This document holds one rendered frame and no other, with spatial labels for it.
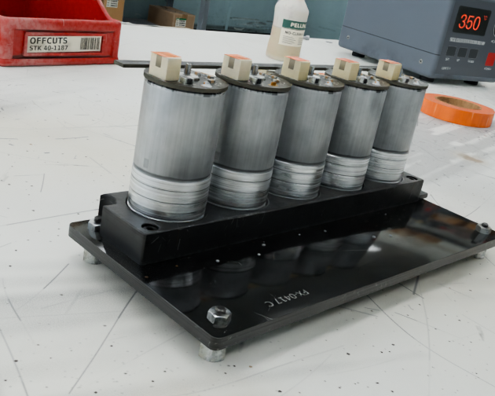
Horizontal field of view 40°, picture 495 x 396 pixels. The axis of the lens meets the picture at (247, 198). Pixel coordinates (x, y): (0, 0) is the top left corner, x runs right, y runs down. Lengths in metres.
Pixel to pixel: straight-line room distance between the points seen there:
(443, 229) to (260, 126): 0.10
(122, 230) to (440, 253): 0.12
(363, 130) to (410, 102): 0.03
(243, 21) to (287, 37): 5.59
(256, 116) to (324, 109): 0.03
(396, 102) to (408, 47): 0.48
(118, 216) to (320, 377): 0.07
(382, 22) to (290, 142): 0.56
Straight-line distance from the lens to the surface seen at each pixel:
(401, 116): 0.28
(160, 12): 5.33
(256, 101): 0.21
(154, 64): 0.20
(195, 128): 0.19
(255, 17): 6.36
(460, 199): 0.36
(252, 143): 0.21
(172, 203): 0.20
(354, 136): 0.26
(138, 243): 0.20
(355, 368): 0.19
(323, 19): 6.31
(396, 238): 0.26
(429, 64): 0.73
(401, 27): 0.76
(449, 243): 0.27
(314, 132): 0.23
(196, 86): 0.19
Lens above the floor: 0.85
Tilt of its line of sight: 20 degrees down
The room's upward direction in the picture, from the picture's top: 11 degrees clockwise
